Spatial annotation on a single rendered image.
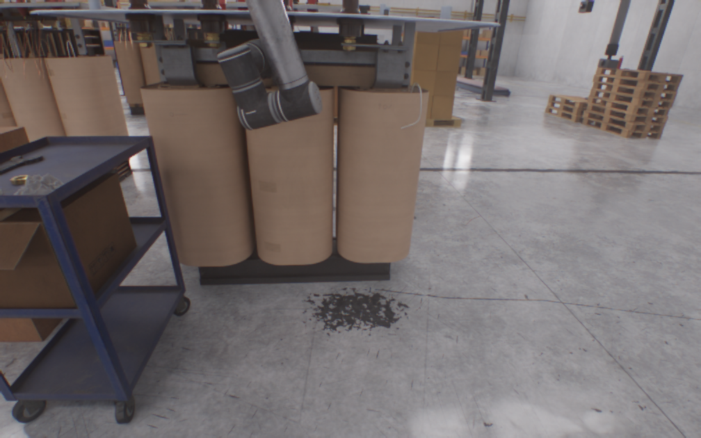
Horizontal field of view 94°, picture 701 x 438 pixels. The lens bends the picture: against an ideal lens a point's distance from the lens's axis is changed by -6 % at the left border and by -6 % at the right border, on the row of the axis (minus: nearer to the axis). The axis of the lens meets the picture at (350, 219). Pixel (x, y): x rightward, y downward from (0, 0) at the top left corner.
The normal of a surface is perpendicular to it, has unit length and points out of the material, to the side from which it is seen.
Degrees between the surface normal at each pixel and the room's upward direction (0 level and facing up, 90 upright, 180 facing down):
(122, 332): 0
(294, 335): 0
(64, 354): 0
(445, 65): 90
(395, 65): 90
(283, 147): 90
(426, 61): 90
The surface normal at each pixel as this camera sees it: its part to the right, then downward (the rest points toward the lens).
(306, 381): 0.04, -0.90
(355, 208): -0.44, 0.39
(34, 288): 0.08, 0.45
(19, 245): 0.07, -0.61
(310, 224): 0.33, 0.43
